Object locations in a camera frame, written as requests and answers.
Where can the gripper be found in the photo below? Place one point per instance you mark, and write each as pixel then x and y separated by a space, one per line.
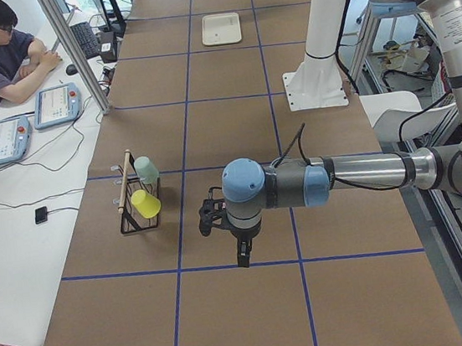
pixel 244 235

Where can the green plastic cup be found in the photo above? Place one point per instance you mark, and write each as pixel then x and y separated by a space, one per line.
pixel 146 170

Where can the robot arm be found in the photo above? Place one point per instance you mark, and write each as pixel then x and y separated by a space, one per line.
pixel 249 188

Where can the yellow plastic cup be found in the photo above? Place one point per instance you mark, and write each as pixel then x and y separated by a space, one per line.
pixel 147 205

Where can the cream rabbit tray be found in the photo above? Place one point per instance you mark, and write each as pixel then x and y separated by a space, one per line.
pixel 220 29

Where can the white chair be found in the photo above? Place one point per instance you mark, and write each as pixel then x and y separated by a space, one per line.
pixel 399 116

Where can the black phone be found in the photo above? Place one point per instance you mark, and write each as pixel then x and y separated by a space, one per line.
pixel 41 215

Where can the teach pendant far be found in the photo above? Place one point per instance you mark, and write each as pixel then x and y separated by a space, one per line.
pixel 57 105

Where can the teach pendant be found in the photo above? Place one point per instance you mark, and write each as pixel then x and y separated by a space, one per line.
pixel 14 138
pixel 57 105

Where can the black box on desk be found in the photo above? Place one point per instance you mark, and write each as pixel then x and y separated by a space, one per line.
pixel 108 47

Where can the computer mouse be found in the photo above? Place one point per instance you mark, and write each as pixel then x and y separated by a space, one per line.
pixel 71 70

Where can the teach pendant near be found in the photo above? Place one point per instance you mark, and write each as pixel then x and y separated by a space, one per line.
pixel 14 138

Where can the black keyboard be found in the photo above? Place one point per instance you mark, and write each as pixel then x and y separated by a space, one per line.
pixel 86 39

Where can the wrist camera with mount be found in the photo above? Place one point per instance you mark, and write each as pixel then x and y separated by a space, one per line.
pixel 212 214

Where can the black wire cup rack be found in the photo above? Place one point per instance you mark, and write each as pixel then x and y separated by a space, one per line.
pixel 131 221

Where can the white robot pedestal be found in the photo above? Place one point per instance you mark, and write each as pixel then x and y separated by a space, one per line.
pixel 317 82

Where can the aluminium frame post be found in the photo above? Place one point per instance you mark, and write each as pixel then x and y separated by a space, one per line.
pixel 57 20

